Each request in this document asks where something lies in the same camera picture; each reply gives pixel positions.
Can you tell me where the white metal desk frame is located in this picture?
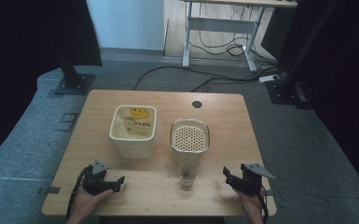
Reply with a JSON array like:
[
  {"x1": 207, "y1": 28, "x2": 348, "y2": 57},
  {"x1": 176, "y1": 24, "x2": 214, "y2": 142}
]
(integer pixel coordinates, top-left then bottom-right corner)
[{"x1": 180, "y1": 0, "x2": 298, "y2": 74}]

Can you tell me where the white power strip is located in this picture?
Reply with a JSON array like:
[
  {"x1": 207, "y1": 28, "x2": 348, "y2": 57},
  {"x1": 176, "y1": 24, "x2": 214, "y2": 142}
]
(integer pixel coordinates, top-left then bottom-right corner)
[{"x1": 258, "y1": 74, "x2": 281, "y2": 84}]

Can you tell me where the person's left hand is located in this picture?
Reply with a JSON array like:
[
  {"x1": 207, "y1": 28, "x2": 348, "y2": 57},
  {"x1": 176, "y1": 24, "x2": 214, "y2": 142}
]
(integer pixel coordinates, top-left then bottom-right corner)
[{"x1": 65, "y1": 188, "x2": 114, "y2": 224}]

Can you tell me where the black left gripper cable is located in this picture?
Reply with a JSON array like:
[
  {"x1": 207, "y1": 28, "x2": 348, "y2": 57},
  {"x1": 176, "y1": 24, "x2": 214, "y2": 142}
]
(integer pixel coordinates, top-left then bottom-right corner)
[{"x1": 65, "y1": 165, "x2": 93, "y2": 220}]

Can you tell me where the clear plastic cup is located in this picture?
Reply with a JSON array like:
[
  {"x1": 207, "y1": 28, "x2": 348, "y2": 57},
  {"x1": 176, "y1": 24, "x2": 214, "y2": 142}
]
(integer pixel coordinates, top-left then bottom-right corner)
[{"x1": 178, "y1": 162, "x2": 200, "y2": 191}]

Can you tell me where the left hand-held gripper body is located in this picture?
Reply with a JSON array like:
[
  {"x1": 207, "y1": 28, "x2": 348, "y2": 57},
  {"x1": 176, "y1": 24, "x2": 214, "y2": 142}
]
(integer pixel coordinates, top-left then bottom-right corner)
[{"x1": 81, "y1": 160, "x2": 117, "y2": 197}]

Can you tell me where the person's right hand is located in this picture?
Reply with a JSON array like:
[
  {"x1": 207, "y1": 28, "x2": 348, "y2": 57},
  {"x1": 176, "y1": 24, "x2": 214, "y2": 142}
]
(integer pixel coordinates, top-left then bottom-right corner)
[{"x1": 233, "y1": 187, "x2": 266, "y2": 224}]

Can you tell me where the black floor cable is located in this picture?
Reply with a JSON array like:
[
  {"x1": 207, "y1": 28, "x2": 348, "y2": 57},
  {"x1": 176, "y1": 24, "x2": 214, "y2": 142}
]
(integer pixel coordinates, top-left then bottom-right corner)
[{"x1": 132, "y1": 64, "x2": 281, "y2": 93}]

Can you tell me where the white container with perforated strainer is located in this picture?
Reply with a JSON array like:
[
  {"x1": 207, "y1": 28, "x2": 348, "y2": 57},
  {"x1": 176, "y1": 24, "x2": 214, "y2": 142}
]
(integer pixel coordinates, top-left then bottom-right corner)
[{"x1": 169, "y1": 119, "x2": 211, "y2": 166}]

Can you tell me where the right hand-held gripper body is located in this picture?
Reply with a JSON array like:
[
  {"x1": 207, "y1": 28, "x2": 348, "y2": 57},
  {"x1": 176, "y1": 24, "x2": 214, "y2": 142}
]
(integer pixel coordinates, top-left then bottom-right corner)
[{"x1": 240, "y1": 162, "x2": 277, "y2": 197}]

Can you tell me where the grey metal table bracket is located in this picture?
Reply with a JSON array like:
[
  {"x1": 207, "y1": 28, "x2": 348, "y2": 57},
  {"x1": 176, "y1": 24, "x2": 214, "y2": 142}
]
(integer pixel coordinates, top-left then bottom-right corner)
[
  {"x1": 37, "y1": 186, "x2": 62, "y2": 196},
  {"x1": 263, "y1": 189, "x2": 282, "y2": 198}
]

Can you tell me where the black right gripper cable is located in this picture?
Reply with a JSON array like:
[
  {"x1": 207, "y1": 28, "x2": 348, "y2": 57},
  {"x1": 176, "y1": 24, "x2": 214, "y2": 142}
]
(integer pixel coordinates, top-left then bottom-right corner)
[{"x1": 258, "y1": 185, "x2": 270, "y2": 224}]

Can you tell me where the bundle of black cables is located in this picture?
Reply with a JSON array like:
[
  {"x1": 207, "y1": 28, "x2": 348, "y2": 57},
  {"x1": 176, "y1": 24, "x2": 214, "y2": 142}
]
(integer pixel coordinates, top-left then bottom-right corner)
[{"x1": 188, "y1": 3, "x2": 281, "y2": 71}]

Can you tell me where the black stand with base plate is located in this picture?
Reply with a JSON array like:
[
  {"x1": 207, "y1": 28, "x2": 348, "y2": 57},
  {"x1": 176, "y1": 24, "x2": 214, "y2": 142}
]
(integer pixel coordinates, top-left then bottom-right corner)
[
  {"x1": 264, "y1": 0, "x2": 339, "y2": 110},
  {"x1": 53, "y1": 57, "x2": 97, "y2": 97}
]

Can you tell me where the white square bin with bag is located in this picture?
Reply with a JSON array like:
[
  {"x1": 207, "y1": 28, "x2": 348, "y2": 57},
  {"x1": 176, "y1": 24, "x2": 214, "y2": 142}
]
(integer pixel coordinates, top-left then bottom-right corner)
[{"x1": 108, "y1": 105, "x2": 159, "y2": 161}]

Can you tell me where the black curtain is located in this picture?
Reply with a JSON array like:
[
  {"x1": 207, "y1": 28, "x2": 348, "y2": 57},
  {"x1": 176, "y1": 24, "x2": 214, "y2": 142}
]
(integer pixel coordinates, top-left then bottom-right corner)
[
  {"x1": 278, "y1": 0, "x2": 359, "y2": 203},
  {"x1": 0, "y1": 0, "x2": 104, "y2": 171}
]

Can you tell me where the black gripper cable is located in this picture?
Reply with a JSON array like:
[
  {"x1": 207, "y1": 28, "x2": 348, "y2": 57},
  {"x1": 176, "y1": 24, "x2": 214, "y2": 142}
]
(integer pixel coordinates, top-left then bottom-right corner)
[
  {"x1": 65, "y1": 165, "x2": 93, "y2": 220},
  {"x1": 258, "y1": 185, "x2": 270, "y2": 224}
]

